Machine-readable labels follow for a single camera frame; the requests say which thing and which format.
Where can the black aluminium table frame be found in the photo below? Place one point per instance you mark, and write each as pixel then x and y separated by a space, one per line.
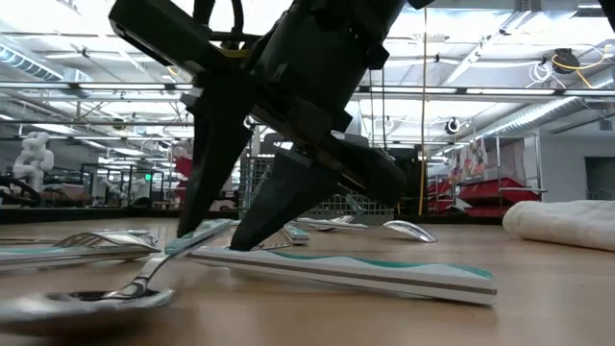
pixel 96 215

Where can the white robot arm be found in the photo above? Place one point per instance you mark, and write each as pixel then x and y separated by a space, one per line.
pixel 33 158

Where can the black workcell frame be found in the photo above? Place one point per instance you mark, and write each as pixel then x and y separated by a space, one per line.
pixel 122 165

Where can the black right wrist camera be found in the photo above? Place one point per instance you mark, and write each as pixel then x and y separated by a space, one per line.
pixel 158 29

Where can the red bin rack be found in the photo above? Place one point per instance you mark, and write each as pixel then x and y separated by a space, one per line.
pixel 490 190

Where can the white checked dish towel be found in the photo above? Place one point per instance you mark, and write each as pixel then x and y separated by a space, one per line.
pixel 562 223

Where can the grey plastic cutlery basket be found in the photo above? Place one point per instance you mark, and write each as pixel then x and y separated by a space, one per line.
pixel 257 182

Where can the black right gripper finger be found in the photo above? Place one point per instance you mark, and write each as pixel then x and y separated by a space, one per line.
pixel 283 202
pixel 216 158

